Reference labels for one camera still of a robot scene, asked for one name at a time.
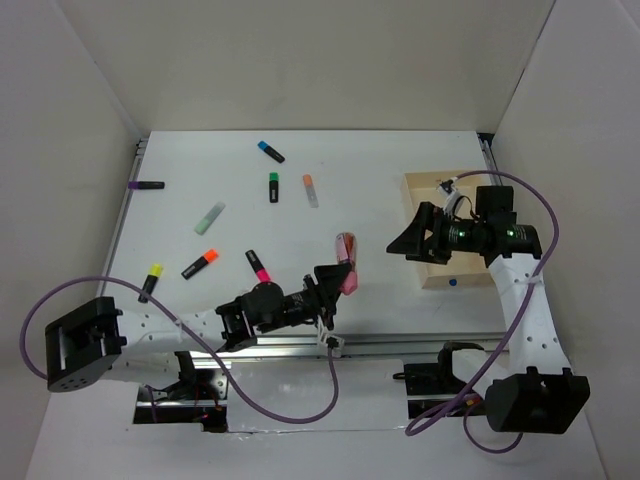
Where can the blue cap black highlighter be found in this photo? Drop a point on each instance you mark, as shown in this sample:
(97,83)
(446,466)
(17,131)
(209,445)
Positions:
(271,152)

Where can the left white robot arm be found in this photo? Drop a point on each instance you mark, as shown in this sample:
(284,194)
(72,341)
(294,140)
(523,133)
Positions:
(98,337)

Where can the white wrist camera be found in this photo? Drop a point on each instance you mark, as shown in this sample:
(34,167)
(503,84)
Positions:
(451,195)
(326,340)

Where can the pastel green highlighter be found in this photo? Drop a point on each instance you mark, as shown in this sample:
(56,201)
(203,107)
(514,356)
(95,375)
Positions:
(209,218)

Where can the purple cap black highlighter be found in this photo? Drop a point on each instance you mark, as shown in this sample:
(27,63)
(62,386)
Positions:
(146,185)

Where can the yellow cap black highlighter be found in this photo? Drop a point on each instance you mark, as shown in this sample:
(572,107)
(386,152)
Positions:
(150,283)

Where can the pink cap black highlighter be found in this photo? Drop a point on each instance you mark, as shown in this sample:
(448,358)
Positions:
(257,266)

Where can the green cap black highlighter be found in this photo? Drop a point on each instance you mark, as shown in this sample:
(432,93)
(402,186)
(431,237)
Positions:
(273,185)

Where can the orange cap black highlighter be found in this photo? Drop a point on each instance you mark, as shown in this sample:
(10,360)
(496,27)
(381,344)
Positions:
(199,264)

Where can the white front cover plate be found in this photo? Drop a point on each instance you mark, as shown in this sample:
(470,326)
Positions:
(369,397)

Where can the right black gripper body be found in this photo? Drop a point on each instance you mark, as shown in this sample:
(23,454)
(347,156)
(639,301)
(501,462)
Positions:
(454,235)

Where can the pastel orange cap highlighter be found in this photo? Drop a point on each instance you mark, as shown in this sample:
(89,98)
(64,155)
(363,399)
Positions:
(310,191)

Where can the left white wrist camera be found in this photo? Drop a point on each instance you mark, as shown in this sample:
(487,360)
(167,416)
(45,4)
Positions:
(326,340)

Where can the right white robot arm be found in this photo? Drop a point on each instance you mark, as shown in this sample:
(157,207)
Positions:
(538,391)

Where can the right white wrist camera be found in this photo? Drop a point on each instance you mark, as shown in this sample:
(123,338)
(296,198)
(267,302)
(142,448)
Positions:
(451,195)

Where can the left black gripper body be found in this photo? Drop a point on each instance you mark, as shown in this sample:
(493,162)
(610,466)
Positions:
(309,303)

